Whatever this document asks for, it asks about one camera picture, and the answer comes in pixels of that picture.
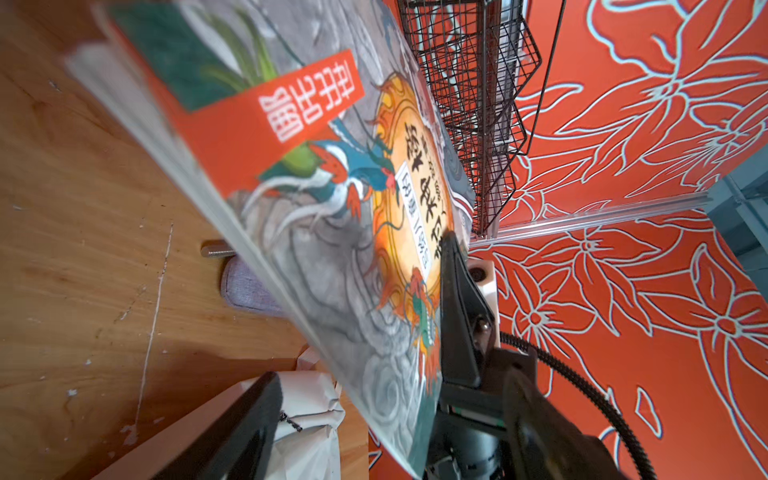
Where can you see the white canvas backpack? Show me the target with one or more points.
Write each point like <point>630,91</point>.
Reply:
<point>281,425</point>

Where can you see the silver metal tool with handle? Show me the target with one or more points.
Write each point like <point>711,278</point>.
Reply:
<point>216,249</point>

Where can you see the grey mythology story book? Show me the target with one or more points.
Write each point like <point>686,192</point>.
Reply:
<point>305,132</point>

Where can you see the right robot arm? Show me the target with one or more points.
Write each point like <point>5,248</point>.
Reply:
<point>638,455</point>

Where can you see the grey fabric pouch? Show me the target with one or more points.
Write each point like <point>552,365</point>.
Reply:
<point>243,290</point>

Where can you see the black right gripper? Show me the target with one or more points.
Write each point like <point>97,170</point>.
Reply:
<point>469,439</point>

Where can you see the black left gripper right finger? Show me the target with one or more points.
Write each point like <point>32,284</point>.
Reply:
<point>543,443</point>

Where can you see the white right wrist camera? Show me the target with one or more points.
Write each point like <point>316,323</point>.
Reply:
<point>484,274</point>

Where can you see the black wire wall basket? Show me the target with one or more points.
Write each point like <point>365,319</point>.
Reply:
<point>478,57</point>

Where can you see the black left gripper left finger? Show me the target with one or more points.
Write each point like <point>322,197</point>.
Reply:
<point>238,444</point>

